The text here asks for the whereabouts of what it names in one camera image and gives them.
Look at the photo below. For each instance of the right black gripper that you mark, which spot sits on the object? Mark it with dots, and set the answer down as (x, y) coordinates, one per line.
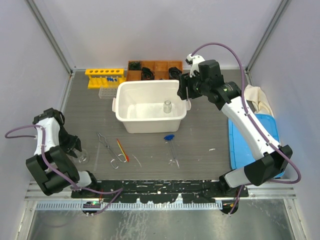
(182, 92)

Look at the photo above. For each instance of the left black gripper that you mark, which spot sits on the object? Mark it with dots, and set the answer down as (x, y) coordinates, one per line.
(71, 143)

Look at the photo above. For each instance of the white plastic tub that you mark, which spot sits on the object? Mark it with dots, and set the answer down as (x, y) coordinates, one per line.
(139, 105)

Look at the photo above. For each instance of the metal test tube holder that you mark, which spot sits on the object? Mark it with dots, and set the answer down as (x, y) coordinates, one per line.
(115, 158)

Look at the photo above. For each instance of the yellow test tube rack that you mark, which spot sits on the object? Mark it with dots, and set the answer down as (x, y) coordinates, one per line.
(97, 77)

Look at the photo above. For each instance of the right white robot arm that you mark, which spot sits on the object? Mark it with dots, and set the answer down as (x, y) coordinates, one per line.
(270, 158)

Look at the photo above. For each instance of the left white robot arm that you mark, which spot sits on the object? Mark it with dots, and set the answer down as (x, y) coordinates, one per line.
(53, 165)

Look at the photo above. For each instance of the rolled tie blue pattern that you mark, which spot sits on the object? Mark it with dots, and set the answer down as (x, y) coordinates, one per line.
(174, 73)

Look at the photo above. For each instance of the wooden compartment tray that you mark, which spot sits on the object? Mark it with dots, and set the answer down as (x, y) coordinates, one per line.
(159, 67)

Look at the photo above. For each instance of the rolled tie orange pattern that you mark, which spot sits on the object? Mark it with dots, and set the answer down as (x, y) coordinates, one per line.
(147, 74)

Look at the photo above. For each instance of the red yellow stick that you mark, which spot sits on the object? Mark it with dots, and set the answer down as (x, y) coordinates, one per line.
(122, 150)

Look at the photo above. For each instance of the rolled tie top left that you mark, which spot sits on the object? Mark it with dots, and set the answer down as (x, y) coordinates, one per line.
(134, 66)

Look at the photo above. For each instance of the clear well plate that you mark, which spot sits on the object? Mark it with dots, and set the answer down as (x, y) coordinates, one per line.
(107, 93)

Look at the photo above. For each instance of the cream cloth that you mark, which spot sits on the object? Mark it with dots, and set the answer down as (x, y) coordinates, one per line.
(259, 100)

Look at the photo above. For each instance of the blue plastic lid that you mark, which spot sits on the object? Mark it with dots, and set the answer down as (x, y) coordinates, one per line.
(243, 148)

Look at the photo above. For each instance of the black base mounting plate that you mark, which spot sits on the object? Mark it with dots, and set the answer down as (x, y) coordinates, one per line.
(166, 191)

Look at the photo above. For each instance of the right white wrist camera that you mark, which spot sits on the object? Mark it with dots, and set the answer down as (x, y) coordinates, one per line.
(194, 61)

